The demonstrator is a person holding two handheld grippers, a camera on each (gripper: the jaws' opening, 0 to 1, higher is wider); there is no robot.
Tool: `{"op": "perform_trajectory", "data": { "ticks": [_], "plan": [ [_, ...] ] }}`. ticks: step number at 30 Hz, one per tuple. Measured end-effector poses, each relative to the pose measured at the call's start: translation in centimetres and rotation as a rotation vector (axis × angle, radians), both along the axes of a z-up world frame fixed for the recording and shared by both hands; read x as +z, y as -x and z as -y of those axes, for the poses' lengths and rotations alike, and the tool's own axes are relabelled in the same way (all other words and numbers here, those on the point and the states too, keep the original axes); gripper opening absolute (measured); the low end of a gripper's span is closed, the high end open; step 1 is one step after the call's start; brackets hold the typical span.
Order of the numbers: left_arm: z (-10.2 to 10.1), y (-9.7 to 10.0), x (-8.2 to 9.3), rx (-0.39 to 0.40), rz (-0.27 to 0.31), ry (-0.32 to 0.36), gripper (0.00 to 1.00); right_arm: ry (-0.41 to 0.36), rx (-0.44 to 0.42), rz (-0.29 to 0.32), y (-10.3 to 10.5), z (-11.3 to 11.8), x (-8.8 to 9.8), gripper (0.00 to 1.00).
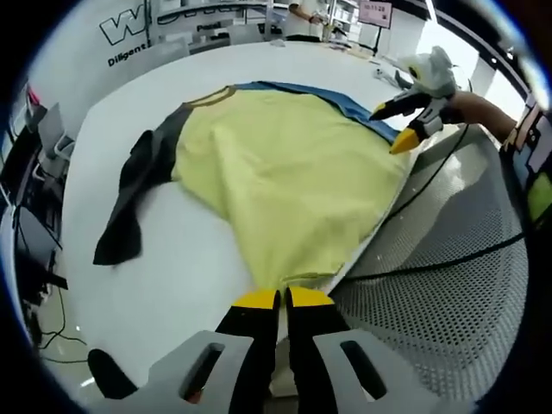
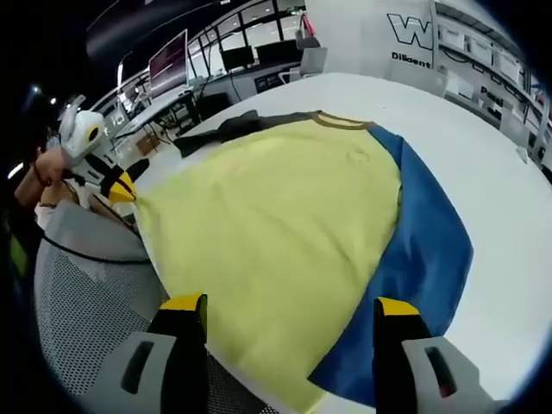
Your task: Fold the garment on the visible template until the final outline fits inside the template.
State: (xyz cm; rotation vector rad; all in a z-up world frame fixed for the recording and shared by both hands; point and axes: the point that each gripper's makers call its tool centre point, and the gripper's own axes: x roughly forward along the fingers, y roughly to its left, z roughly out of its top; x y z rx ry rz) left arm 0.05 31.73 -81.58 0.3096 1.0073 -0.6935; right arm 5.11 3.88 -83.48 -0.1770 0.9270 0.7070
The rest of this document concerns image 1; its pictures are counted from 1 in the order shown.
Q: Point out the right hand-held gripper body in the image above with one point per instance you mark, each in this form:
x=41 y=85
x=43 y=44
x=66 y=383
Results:
x=433 y=73

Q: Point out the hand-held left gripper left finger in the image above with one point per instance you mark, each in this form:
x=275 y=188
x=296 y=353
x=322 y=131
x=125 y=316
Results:
x=241 y=353

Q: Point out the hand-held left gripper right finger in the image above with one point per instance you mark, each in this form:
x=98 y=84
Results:
x=319 y=358

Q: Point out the yellow and blue garment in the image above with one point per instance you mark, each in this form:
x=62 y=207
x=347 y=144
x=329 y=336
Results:
x=280 y=172

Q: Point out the black curved device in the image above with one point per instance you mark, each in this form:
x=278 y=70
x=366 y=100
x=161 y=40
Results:
x=401 y=79

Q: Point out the white perforated device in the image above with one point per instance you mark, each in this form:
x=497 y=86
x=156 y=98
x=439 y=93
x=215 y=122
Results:
x=380 y=74

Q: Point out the display screen on stand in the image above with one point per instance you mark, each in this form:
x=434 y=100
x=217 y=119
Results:
x=375 y=13

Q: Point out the person's printed shirt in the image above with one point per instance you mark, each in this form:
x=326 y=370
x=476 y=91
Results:
x=539 y=194

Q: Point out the small white object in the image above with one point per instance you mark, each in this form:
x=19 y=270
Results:
x=277 y=43

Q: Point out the white chair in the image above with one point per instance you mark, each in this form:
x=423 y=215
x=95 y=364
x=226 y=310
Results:
x=172 y=45
x=246 y=33

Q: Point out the grey office chair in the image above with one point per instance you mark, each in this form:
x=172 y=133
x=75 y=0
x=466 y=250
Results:
x=56 y=129

